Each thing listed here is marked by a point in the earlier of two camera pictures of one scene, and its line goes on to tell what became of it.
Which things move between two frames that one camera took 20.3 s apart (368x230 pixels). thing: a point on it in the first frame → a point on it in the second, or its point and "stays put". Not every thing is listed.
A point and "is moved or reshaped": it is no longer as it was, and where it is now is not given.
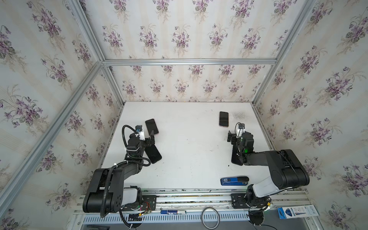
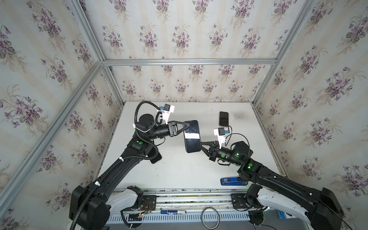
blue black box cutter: (242, 180) stays put
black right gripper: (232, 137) → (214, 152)
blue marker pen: (172, 212) stays put
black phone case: (236, 157) is moved or reshaped
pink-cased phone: (224, 119) stays put
